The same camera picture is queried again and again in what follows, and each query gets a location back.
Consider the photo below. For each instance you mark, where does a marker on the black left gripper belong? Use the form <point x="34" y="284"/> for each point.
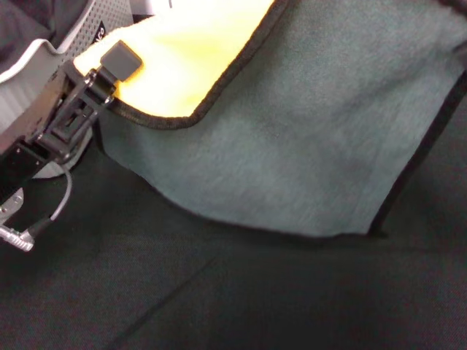
<point x="22" y="153"/>

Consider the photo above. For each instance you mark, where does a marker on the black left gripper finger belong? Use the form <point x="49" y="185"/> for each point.
<point x="120" y="62"/>

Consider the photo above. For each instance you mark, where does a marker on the black cloth box liner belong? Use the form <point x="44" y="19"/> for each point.
<point x="25" y="18"/>

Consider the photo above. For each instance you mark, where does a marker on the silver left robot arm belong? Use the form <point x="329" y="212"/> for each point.
<point x="9" y="208"/>

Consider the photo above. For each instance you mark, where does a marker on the yellow and grey towel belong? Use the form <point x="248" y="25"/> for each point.
<point x="292" y="127"/>

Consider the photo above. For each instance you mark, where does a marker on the grey perforated storage box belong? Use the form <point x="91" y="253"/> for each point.
<point x="22" y="73"/>

